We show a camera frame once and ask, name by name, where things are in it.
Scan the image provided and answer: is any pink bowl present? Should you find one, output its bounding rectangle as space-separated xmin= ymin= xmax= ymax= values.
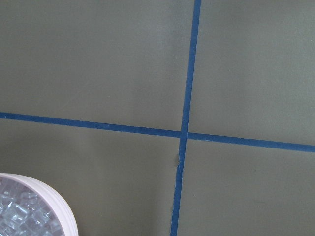
xmin=0 ymin=173 xmax=79 ymax=236

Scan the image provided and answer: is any clear ice cubes pile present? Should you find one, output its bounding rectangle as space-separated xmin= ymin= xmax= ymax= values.
xmin=0 ymin=177 xmax=64 ymax=236

